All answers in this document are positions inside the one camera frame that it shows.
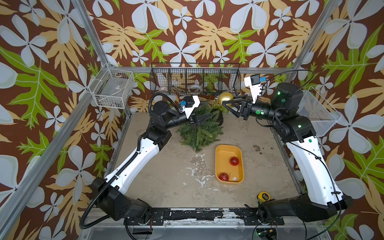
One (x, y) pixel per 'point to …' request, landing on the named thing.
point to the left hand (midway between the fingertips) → (209, 105)
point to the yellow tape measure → (263, 196)
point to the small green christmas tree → (207, 132)
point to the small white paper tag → (234, 178)
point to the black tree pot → (220, 119)
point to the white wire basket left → (111, 87)
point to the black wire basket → (195, 79)
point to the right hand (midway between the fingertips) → (225, 102)
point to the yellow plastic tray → (229, 164)
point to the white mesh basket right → (314, 107)
